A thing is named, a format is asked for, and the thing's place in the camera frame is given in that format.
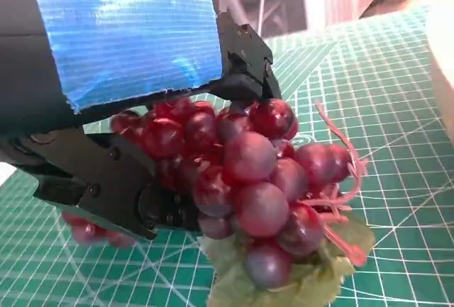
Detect red toy grape bunch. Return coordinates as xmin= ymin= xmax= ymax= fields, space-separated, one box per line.
xmin=62 ymin=97 xmax=377 ymax=307

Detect green cutting mat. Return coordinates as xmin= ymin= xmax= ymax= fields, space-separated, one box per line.
xmin=0 ymin=1 xmax=454 ymax=307

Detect white square plate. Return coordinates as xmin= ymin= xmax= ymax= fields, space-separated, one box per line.
xmin=424 ymin=0 xmax=454 ymax=136

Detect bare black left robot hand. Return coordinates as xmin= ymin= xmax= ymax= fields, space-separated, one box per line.
xmin=0 ymin=0 xmax=284 ymax=241

